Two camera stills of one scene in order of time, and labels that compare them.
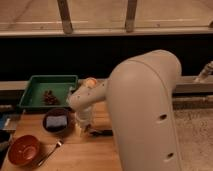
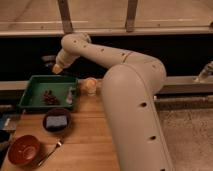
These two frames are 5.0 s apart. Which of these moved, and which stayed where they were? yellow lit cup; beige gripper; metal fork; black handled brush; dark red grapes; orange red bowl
Moved: beige gripper; black handled brush
Stayed: orange red bowl; yellow lit cup; dark red grapes; metal fork
